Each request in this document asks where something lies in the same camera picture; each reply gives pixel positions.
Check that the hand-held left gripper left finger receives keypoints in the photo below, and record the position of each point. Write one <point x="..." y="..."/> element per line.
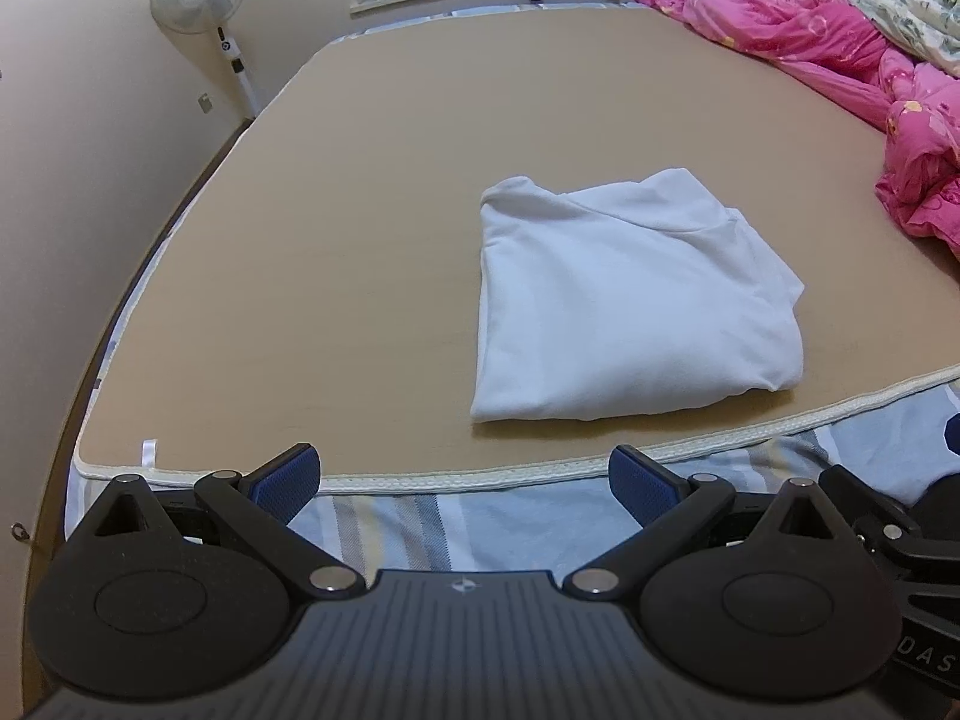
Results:
<point x="289" y="484"/>

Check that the white floral quilt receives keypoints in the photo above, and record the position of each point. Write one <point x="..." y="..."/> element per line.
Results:
<point x="915" y="7"/>

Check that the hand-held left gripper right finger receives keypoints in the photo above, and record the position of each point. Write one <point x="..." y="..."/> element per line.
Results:
<point x="641" y="487"/>

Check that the small metal hook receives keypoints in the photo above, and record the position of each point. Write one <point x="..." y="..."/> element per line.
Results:
<point x="20" y="532"/>

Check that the pink quilt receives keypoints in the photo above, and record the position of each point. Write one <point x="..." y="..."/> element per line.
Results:
<point x="787" y="7"/>

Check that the white long-sleeve shirt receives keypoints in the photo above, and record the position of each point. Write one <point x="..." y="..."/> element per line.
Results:
<point x="637" y="300"/>

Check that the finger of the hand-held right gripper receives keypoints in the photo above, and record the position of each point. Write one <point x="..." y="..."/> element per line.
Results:
<point x="953" y="435"/>
<point x="922" y="547"/>

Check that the beige bed mat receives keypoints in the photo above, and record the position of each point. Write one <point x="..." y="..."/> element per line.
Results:
<point x="337" y="240"/>

